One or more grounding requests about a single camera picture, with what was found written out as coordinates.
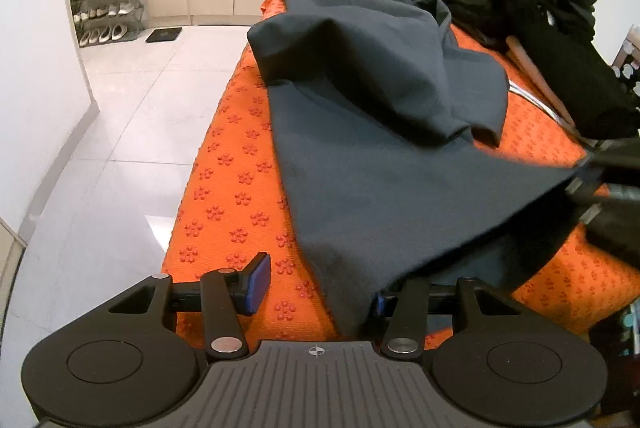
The grey pants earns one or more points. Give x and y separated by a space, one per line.
375 133

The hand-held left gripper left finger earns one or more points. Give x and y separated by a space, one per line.
257 280

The black floor mat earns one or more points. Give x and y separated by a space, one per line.
163 35

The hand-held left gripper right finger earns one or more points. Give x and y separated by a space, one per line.
383 304

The large black folded garment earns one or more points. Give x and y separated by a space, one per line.
585 88

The tan folded garment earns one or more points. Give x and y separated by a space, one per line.
535 73

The orange patterned mat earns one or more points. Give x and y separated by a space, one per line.
235 188

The black crumpled garment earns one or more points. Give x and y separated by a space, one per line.
515 8

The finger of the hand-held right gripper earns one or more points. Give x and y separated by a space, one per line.
617 161
615 198

